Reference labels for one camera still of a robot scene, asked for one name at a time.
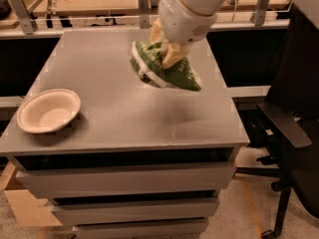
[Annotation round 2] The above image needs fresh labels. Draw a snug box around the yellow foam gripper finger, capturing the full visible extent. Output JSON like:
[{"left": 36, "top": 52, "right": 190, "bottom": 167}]
[
  {"left": 150, "top": 19, "right": 164, "bottom": 43},
  {"left": 160, "top": 41, "right": 190, "bottom": 70}
]

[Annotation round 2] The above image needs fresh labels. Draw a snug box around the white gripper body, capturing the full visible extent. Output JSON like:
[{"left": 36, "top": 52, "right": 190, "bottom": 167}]
[{"left": 159, "top": 0, "right": 216, "bottom": 45}]

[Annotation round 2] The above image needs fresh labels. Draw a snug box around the green jalapeno chip bag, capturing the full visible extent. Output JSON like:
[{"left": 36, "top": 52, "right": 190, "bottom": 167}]
[{"left": 131, "top": 41, "right": 202, "bottom": 92}]

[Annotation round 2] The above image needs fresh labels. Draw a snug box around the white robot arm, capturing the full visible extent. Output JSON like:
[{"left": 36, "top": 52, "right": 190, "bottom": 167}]
[{"left": 151, "top": 0, "right": 319, "bottom": 69}]

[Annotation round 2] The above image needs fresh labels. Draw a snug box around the white paper bowl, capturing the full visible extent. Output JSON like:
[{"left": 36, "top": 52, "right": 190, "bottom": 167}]
[{"left": 16, "top": 89, "right": 81, "bottom": 133}]

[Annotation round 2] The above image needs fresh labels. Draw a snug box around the grey drawer cabinet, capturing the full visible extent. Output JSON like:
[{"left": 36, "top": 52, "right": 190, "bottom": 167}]
[{"left": 1, "top": 31, "right": 248, "bottom": 239}]

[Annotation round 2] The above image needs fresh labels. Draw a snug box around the black office chair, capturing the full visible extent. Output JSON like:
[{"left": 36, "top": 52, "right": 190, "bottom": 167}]
[{"left": 236, "top": 5, "right": 319, "bottom": 239}]

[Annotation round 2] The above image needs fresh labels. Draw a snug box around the light wooden board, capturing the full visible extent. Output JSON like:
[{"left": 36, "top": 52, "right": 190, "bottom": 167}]
[{"left": 0, "top": 162, "right": 62, "bottom": 239}]

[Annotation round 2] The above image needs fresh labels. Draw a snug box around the wooden workbench with rail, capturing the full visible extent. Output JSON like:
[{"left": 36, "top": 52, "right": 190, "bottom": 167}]
[{"left": 0, "top": 0, "right": 293, "bottom": 40}]

